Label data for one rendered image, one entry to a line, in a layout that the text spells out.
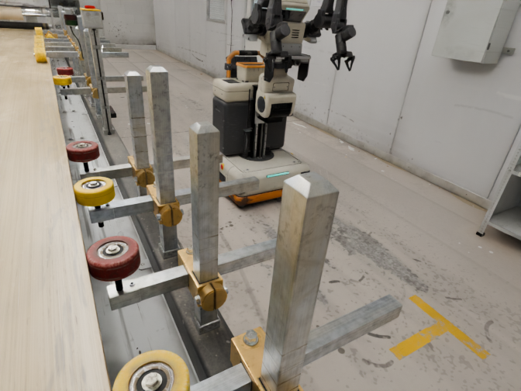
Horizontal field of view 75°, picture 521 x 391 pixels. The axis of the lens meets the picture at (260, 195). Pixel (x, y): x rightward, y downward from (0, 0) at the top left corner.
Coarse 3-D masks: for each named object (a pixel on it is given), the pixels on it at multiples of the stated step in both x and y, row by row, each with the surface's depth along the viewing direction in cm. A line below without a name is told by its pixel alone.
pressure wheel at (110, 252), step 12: (108, 240) 57; (120, 240) 57; (132, 240) 57; (96, 252) 54; (108, 252) 54; (120, 252) 55; (132, 252) 55; (96, 264) 52; (108, 264) 52; (120, 264) 52; (132, 264) 54; (96, 276) 53; (108, 276) 53; (120, 276) 53; (120, 288) 58
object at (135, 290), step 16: (272, 240) 75; (224, 256) 69; (240, 256) 69; (256, 256) 71; (272, 256) 73; (160, 272) 63; (176, 272) 64; (224, 272) 68; (112, 288) 59; (128, 288) 59; (144, 288) 60; (160, 288) 62; (176, 288) 64; (112, 304) 58; (128, 304) 60
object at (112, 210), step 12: (240, 180) 94; (252, 180) 94; (180, 192) 85; (228, 192) 91; (240, 192) 93; (108, 204) 77; (120, 204) 78; (132, 204) 79; (144, 204) 80; (180, 204) 85; (96, 216) 75; (108, 216) 77; (120, 216) 79
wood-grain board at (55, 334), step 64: (0, 64) 185; (0, 128) 101; (0, 192) 69; (64, 192) 71; (0, 256) 52; (64, 256) 54; (0, 320) 42; (64, 320) 43; (0, 384) 36; (64, 384) 36
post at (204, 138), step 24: (192, 144) 49; (216, 144) 49; (192, 168) 52; (216, 168) 51; (192, 192) 54; (216, 192) 53; (192, 216) 56; (216, 216) 55; (192, 240) 59; (216, 240) 58; (216, 264) 60; (216, 312) 66
